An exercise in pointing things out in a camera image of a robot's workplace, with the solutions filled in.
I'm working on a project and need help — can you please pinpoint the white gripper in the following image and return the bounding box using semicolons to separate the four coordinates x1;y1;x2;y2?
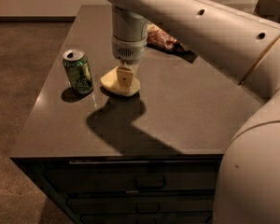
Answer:
112;6;147;87

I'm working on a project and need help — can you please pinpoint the yellow sponge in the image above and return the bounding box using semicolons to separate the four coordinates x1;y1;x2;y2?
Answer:
101;67;140;97

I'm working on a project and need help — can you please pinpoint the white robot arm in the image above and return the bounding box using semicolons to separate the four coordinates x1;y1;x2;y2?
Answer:
107;0;280;224

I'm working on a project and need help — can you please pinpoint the green soda can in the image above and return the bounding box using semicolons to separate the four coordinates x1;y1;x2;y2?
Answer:
63;49;93;95

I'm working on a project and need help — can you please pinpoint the brown chip bag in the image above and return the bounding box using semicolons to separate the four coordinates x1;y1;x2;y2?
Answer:
147;23;189;54

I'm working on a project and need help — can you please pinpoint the dark drawer cabinet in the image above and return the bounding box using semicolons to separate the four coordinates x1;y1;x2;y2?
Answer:
12;157;220;224

